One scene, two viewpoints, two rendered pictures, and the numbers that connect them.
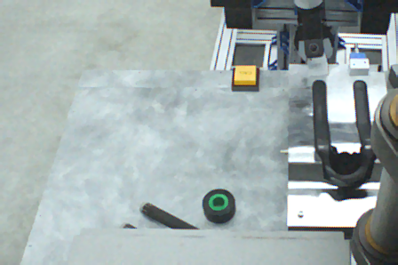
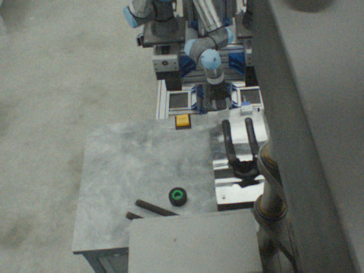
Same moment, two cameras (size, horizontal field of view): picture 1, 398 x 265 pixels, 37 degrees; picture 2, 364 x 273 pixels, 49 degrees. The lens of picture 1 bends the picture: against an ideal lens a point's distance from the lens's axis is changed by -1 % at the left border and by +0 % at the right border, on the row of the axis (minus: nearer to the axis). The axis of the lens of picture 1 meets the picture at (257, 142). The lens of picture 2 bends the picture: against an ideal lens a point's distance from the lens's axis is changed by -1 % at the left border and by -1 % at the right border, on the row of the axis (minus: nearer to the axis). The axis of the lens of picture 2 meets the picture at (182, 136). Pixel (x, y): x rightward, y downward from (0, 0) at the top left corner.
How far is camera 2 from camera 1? 0.37 m
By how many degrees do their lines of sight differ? 1
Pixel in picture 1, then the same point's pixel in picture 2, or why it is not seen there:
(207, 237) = (190, 218)
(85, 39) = (75, 99)
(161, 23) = (121, 84)
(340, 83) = (237, 120)
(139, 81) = (121, 129)
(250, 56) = (179, 101)
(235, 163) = (183, 171)
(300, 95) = (216, 129)
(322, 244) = (240, 215)
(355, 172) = (251, 170)
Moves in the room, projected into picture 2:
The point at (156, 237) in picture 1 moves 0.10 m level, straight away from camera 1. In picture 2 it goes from (167, 220) to (151, 190)
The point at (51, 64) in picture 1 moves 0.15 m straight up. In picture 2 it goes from (57, 116) to (51, 104)
